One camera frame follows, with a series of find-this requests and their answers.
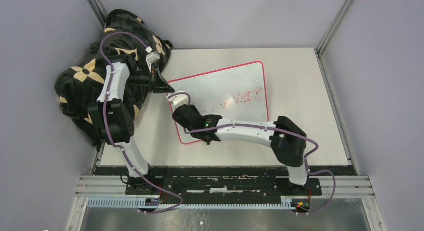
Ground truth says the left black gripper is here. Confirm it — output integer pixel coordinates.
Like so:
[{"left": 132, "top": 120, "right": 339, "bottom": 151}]
[{"left": 126, "top": 65, "right": 175, "bottom": 95}]

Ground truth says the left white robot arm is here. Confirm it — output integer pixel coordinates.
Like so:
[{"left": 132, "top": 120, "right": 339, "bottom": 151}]
[{"left": 88, "top": 52, "right": 175, "bottom": 195}]

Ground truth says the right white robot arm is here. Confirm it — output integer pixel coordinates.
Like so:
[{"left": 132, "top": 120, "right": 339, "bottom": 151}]
[{"left": 166, "top": 63, "right": 311, "bottom": 195}]

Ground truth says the black floral blanket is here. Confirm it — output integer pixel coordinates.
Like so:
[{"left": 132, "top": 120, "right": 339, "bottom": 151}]
[{"left": 54, "top": 9, "right": 174, "bottom": 147}]

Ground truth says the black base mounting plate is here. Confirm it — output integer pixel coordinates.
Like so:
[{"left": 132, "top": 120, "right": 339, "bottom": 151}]
[{"left": 94, "top": 165, "right": 357, "bottom": 206}]

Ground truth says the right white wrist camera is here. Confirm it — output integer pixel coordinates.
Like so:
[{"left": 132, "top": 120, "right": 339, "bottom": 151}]
[{"left": 166, "top": 89, "right": 191, "bottom": 107}]

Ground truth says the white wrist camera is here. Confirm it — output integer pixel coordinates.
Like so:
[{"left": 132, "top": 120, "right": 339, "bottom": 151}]
[
  {"left": 166, "top": 89, "right": 191, "bottom": 107},
  {"left": 145, "top": 46, "right": 161, "bottom": 71}
]

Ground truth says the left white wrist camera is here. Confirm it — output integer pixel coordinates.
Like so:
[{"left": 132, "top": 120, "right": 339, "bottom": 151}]
[{"left": 145, "top": 46, "right": 161, "bottom": 71}]

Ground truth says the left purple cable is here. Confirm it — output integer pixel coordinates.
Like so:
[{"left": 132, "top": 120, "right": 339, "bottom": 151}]
[{"left": 99, "top": 31, "right": 184, "bottom": 215}]

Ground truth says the purple cable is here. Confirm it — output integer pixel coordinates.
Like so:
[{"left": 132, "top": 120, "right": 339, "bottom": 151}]
[
  {"left": 177, "top": 91, "right": 337, "bottom": 215},
  {"left": 99, "top": 31, "right": 184, "bottom": 215}
]

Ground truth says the left corner aluminium post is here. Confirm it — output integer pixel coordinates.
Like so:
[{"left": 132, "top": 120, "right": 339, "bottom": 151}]
[{"left": 86, "top": 0, "right": 108, "bottom": 28}]

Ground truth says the corner aluminium post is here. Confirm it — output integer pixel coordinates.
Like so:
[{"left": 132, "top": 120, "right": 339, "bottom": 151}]
[
  {"left": 86, "top": 0, "right": 108, "bottom": 28},
  {"left": 315, "top": 0, "right": 356, "bottom": 58}
]

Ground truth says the aluminium rail frame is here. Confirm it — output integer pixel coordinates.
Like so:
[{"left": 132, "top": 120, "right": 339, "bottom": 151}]
[{"left": 66, "top": 146, "right": 388, "bottom": 231}]

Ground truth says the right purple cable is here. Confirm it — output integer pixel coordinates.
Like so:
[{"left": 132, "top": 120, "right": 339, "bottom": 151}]
[{"left": 177, "top": 91, "right": 337, "bottom": 215}]

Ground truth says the right corner aluminium post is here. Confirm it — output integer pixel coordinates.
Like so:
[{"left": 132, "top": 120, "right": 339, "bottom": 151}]
[{"left": 315, "top": 0, "right": 356, "bottom": 58}]

